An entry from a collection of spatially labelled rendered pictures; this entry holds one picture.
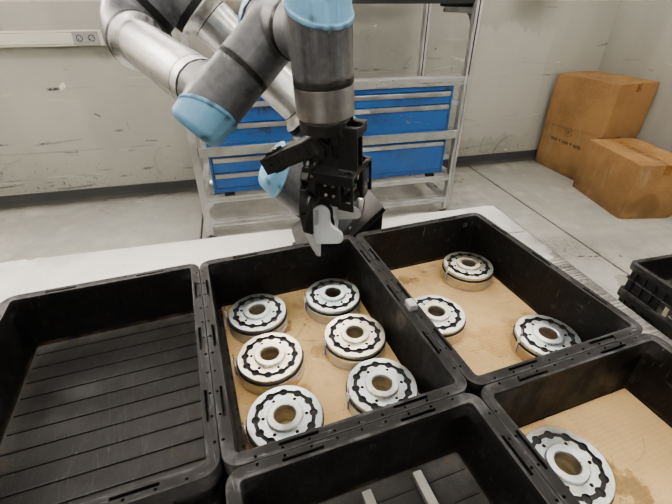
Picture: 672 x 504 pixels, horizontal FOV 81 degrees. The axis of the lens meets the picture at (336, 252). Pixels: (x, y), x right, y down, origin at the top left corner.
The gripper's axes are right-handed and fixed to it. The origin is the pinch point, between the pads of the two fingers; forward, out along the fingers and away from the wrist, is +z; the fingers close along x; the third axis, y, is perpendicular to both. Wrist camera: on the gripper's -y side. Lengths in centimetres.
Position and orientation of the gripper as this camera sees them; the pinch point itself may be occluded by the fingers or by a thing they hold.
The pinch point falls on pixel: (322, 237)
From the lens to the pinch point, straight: 64.5
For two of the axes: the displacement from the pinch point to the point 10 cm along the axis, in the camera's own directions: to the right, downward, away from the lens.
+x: 4.3, -5.8, 7.0
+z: 0.5, 7.8, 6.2
